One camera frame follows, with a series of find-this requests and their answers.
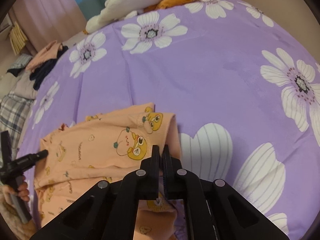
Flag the dark navy folded clothes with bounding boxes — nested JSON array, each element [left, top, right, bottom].
[[29, 46, 68, 91]]

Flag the pink folded garment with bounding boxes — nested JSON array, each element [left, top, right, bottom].
[[25, 40, 63, 72]]

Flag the orange cartoon print baby garment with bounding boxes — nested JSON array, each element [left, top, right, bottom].
[[34, 103, 181, 225]]

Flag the purple floral duvet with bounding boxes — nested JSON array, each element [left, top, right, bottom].
[[19, 0, 319, 239]]

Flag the grey plaid pillow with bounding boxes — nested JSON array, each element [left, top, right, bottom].
[[1, 93, 34, 154]]

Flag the person left hand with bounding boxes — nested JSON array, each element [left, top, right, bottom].
[[2, 176, 30, 205]]

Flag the pink curtain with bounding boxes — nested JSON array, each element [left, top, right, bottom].
[[9, 0, 87, 51]]

